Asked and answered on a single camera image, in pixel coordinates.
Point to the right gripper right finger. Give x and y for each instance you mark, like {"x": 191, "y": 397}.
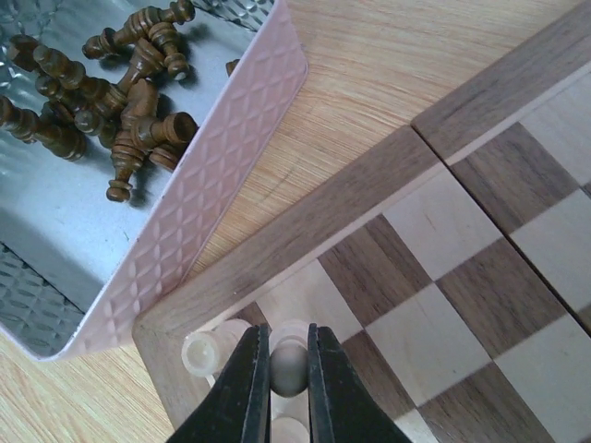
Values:
{"x": 340, "y": 409}

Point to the white chess rook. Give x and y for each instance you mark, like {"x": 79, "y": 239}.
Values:
{"x": 204, "y": 353}

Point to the dark brown chess pieces pile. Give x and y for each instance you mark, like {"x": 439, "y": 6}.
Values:
{"x": 121, "y": 115}

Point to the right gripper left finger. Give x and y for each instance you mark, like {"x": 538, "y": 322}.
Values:
{"x": 238, "y": 407}

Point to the white chess pawn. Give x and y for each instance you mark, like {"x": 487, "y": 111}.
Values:
{"x": 289, "y": 382}

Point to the wooden chess board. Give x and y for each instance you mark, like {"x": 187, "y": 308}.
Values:
{"x": 451, "y": 261}

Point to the pink tin tray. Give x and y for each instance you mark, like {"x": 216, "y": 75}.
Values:
{"x": 76, "y": 267}

